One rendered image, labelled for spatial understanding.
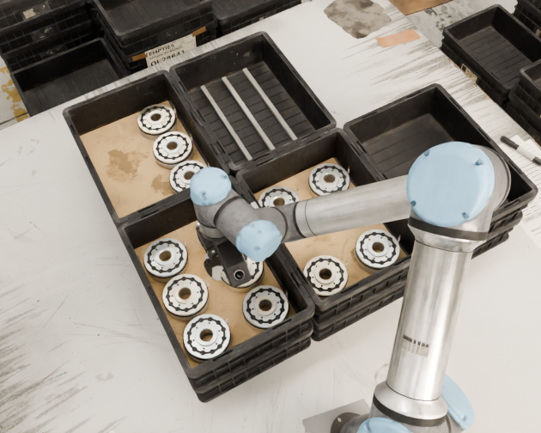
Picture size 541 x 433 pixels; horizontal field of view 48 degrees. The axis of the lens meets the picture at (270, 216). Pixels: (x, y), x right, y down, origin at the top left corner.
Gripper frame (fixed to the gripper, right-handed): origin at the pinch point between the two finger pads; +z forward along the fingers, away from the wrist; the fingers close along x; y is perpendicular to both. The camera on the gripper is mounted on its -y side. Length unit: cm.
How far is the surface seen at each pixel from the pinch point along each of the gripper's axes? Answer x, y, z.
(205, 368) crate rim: 14.1, -19.9, -7.6
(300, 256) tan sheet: -17.4, -2.5, 2.2
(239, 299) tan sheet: 0.4, -5.5, 2.3
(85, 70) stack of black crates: 4, 142, 58
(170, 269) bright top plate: 11.5, 7.6, -0.6
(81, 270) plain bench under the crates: 31.4, 27.0, 15.3
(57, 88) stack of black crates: 18, 138, 58
